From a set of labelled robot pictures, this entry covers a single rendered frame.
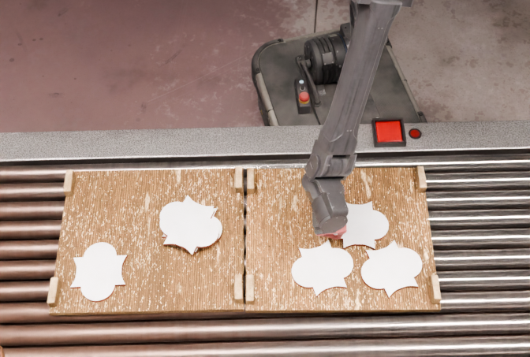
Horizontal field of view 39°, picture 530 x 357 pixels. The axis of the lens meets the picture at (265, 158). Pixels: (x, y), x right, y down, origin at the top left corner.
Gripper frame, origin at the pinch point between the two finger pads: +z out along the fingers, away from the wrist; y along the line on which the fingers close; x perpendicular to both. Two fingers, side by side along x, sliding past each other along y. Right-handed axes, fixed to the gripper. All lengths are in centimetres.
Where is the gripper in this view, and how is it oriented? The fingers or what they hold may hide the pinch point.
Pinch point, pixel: (336, 223)
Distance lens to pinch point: 168.9
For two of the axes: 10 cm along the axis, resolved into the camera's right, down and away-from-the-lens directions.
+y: 0.2, -8.5, 5.3
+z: 2.9, 5.1, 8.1
